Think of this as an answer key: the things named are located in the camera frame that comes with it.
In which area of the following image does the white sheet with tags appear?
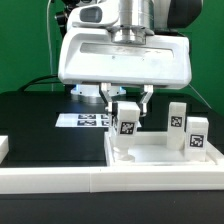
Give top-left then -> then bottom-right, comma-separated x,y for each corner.
54,113 -> 142,129

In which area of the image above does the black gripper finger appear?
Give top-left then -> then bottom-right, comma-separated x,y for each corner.
99,83 -> 117,115
138,85 -> 154,117

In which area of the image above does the thin white cable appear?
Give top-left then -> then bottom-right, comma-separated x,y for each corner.
46,0 -> 55,92

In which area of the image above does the white square table top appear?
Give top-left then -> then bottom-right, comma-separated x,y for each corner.
104,132 -> 224,167

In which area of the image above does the white left fence bar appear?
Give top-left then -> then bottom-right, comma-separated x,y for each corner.
0,136 -> 9,164

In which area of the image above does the white front fence bar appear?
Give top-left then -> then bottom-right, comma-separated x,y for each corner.
0,166 -> 224,194

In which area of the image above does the black cable bundle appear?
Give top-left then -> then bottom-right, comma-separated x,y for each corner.
17,74 -> 63,93

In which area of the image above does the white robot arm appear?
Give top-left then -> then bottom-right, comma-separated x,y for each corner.
58,0 -> 203,115

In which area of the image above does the white fence bar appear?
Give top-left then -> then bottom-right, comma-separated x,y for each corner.
0,136 -> 9,164
0,166 -> 224,194

